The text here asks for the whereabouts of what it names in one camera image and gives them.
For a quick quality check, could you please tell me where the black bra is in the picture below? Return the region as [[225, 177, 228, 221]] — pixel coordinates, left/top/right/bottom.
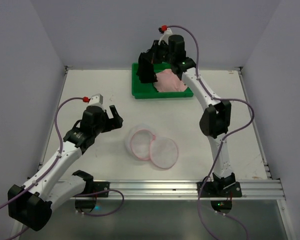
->
[[136, 61, 158, 84]]

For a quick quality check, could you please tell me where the pink bra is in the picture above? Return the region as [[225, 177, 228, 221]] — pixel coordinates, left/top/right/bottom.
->
[[153, 69, 188, 93]]

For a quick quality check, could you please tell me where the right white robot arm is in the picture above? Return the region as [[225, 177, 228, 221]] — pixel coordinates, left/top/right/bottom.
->
[[136, 34, 242, 198]]

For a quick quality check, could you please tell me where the green plastic tray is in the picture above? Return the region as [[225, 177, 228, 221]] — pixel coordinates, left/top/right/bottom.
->
[[131, 62, 194, 100]]

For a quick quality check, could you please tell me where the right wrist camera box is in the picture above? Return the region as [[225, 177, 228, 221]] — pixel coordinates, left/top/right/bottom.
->
[[158, 25, 173, 45]]

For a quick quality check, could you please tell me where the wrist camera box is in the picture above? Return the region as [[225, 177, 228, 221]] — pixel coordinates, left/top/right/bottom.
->
[[88, 93, 104, 108], [158, 25, 173, 45]]

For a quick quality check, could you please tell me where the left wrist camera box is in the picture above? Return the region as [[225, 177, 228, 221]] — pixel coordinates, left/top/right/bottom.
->
[[88, 93, 104, 108]]

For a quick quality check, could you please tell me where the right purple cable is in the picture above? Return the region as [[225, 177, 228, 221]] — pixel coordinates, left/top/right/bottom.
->
[[166, 24, 255, 240]]

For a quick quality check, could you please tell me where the purple cable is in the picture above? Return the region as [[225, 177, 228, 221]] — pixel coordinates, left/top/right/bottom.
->
[[0, 96, 125, 238], [166, 24, 255, 240]]

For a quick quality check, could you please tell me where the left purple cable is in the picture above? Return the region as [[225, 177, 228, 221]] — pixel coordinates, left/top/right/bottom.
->
[[0, 96, 125, 238]]

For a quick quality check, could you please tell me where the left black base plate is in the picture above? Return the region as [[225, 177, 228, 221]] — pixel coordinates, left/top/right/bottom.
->
[[74, 181, 110, 198]]

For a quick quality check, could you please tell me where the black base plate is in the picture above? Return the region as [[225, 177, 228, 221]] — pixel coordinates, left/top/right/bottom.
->
[[74, 181, 110, 198], [196, 177, 243, 198]]

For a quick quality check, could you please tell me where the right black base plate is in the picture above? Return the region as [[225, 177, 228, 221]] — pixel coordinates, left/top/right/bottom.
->
[[196, 177, 243, 198]]

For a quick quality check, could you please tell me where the aluminium mounting rail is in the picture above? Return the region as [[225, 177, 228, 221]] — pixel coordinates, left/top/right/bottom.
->
[[22, 178, 287, 201]]

